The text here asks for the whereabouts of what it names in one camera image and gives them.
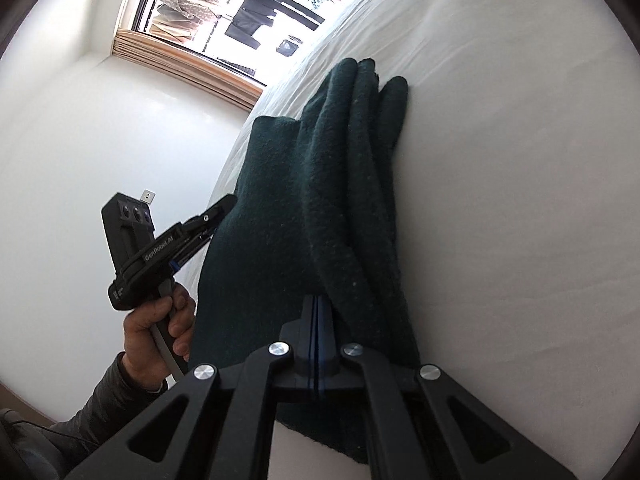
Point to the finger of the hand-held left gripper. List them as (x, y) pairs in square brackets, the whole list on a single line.
[(197, 249), (215, 212)]

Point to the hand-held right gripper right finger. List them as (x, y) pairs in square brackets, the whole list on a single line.
[(325, 340)]

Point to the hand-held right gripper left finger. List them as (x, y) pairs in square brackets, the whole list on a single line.
[(307, 340)]

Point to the dark green knit garment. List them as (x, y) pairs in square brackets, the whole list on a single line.
[(300, 185)]

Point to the person's left forearm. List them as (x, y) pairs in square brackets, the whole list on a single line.
[(110, 405)]

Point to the person's left hand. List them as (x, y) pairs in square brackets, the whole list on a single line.
[(140, 340)]

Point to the beige curtain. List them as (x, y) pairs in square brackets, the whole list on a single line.
[(190, 67)]

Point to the dark hanging garment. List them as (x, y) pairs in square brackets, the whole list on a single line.
[(247, 22)]

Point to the patterned hanging shirt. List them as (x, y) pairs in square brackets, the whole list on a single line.
[(182, 10)]

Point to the window with wooden blind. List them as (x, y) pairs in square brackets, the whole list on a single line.
[(142, 7)]

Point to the person's dark clothing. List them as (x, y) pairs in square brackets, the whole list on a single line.
[(25, 445)]

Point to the white bed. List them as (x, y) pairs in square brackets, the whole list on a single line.
[(500, 160)]

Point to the white wall socket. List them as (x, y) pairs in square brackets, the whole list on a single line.
[(148, 196)]

